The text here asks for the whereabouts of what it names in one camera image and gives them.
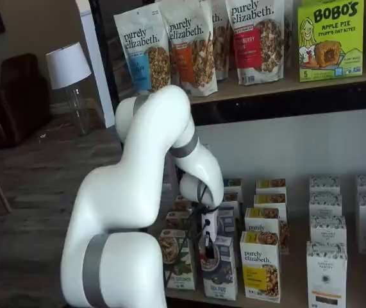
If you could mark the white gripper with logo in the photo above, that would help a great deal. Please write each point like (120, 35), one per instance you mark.
(209, 221)

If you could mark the blue and white granola box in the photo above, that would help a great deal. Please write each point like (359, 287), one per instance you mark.
(221, 279)
(227, 223)
(231, 201)
(233, 185)

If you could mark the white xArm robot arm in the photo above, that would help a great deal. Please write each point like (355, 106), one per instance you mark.
(121, 192)

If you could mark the green granola box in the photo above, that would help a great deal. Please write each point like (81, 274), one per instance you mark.
(176, 221)
(182, 202)
(182, 276)

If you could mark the yellow purely elizabeth box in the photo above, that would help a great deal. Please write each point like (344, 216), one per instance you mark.
(269, 200)
(270, 186)
(259, 266)
(261, 221)

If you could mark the black metal shelf rack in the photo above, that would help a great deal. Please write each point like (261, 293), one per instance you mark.
(266, 106)

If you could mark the green Bobo's apple pie box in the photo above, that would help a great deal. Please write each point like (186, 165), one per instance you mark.
(330, 48)

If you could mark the granola bag orange label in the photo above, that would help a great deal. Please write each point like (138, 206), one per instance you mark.
(189, 64)

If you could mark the granola bag red label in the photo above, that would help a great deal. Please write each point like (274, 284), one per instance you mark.
(250, 48)

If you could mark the white granola bag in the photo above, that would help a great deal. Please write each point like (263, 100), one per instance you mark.
(221, 41)

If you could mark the granola bag blue label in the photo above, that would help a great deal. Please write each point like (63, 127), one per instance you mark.
(138, 48)

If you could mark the table lamp white shade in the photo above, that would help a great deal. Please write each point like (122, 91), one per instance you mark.
(67, 65)

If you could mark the brown armchair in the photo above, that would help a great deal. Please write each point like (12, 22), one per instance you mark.
(13, 102)

